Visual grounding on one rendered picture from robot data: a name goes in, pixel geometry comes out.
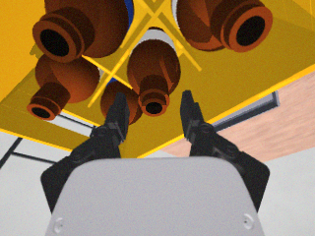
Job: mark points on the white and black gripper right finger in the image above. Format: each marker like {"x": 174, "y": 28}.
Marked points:
{"x": 206, "y": 142}

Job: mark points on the yellow wooden crate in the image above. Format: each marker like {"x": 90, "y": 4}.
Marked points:
{"x": 220, "y": 81}

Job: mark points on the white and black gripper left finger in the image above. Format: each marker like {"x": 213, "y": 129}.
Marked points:
{"x": 104, "y": 144}

